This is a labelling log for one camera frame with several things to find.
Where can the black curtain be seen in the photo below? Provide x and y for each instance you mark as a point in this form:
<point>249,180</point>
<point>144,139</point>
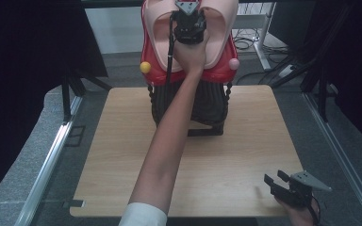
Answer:
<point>28,62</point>
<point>358,62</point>

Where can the person's right hand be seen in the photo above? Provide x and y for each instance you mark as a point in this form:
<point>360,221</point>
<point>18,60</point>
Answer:
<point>298,215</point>

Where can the black floor bracket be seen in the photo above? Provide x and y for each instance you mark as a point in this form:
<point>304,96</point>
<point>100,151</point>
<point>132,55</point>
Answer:
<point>75,136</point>

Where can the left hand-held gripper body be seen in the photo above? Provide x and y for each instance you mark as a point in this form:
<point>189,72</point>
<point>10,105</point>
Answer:
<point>190,26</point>

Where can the pink foam slipper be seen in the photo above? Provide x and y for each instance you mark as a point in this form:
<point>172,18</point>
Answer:
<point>160,34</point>
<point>221,34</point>

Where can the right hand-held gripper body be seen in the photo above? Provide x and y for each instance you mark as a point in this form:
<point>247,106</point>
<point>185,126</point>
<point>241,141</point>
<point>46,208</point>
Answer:
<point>301,191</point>

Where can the red and black shoe rack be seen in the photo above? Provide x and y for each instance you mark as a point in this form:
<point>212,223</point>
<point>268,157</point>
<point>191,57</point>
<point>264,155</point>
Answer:
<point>217,103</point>

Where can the white shirt sleeve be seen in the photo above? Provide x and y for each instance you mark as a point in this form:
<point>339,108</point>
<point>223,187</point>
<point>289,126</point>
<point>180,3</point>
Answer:
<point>143,216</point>

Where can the white desk frame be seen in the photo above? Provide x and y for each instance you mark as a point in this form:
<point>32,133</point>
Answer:
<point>260,31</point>

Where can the white power strip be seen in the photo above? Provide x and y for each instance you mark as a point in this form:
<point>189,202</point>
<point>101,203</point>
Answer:
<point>286,71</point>

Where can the black tripod stand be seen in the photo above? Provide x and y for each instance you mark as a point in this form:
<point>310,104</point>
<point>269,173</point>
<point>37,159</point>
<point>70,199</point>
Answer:
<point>72,88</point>

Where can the aluminium floor rail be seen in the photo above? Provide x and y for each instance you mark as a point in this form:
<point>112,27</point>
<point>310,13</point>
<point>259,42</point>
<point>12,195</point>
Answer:
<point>342,157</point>
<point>48,163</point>

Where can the black metal stand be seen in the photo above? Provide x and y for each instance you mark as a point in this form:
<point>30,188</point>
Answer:
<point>317,72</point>

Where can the person's left hand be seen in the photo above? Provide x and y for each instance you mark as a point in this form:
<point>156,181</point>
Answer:
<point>191,58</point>

